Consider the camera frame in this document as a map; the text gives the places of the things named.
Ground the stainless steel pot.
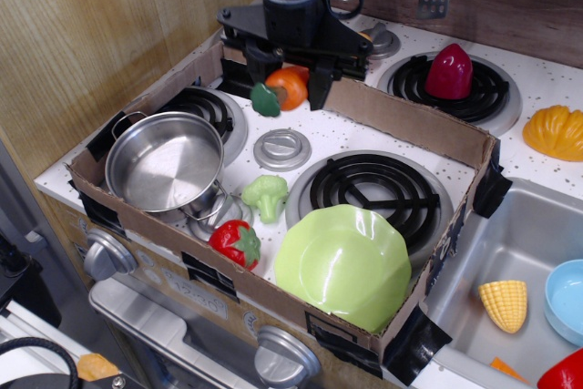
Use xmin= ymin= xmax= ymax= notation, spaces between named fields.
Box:
xmin=105 ymin=111 xmax=228 ymax=221

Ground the light blue bowl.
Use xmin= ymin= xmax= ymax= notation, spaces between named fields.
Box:
xmin=545 ymin=259 xmax=582 ymax=347

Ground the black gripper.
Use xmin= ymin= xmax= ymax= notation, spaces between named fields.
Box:
xmin=217 ymin=1 xmax=373 ymax=110

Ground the back silver stove knob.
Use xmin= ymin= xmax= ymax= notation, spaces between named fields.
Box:
xmin=360 ymin=23 xmax=401 ymax=60

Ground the green toy broccoli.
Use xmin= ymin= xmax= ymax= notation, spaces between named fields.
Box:
xmin=241 ymin=175 xmax=288 ymax=224

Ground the back right black burner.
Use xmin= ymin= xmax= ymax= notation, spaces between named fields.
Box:
xmin=377 ymin=52 xmax=522 ymax=137

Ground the yellow toy corn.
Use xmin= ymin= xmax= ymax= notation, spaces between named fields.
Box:
xmin=478 ymin=280 xmax=527 ymax=334

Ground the black burner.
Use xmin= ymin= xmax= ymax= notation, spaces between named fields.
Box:
xmin=158 ymin=86 xmax=248 ymax=166
xmin=377 ymin=52 xmax=522 ymax=137
xmin=285 ymin=150 xmax=454 ymax=271

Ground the silver stove knob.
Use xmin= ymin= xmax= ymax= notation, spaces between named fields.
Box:
xmin=253 ymin=128 xmax=312 ymax=171
xmin=360 ymin=23 xmax=401 ymax=60

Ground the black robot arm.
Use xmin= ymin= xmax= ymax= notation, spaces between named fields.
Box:
xmin=217 ymin=0 xmax=373 ymax=110

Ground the front right black burner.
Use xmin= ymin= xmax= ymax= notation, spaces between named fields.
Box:
xmin=285 ymin=150 xmax=454 ymax=271

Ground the centre silver stove knob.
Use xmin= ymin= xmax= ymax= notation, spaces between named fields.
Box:
xmin=253 ymin=128 xmax=312 ymax=171

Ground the front left black burner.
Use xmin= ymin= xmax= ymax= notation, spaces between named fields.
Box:
xmin=158 ymin=86 xmax=248 ymax=166

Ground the orange toy piece in sink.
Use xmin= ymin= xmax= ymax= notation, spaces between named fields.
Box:
xmin=490 ymin=357 xmax=529 ymax=384

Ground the orange toy carrot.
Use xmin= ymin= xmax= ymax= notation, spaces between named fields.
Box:
xmin=250 ymin=66 xmax=310 ymax=117

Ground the right front oven knob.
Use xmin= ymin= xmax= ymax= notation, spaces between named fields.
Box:
xmin=254 ymin=325 xmax=322 ymax=388

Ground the cardboard fence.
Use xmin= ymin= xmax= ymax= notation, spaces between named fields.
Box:
xmin=67 ymin=39 xmax=514 ymax=386

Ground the silver oven door handle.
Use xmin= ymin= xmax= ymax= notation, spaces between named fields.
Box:
xmin=89 ymin=278 xmax=265 ymax=388

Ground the light green plastic plate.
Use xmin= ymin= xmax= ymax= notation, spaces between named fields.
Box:
xmin=273 ymin=204 xmax=412 ymax=333

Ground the black cable bottom left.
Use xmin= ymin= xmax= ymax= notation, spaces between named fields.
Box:
xmin=0 ymin=337 xmax=81 ymax=389

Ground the left front oven knob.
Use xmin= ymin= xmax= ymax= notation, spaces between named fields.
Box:
xmin=84 ymin=229 xmax=138 ymax=282

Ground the oven knob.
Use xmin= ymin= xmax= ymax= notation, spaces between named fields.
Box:
xmin=84 ymin=229 xmax=138 ymax=282
xmin=254 ymin=325 xmax=322 ymax=388

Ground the orange object bottom left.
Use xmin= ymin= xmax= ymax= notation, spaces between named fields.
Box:
xmin=77 ymin=353 xmax=119 ymax=382

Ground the yellow toy squash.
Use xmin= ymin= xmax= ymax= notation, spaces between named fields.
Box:
xmin=522 ymin=106 xmax=582 ymax=162

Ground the red toy strawberry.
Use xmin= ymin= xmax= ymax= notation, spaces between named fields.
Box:
xmin=209 ymin=220 xmax=261 ymax=271

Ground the orange toy half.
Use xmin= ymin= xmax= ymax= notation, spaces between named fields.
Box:
xmin=357 ymin=32 xmax=373 ymax=42

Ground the dark red toy pepper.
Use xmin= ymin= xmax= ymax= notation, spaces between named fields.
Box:
xmin=424 ymin=44 xmax=474 ymax=100

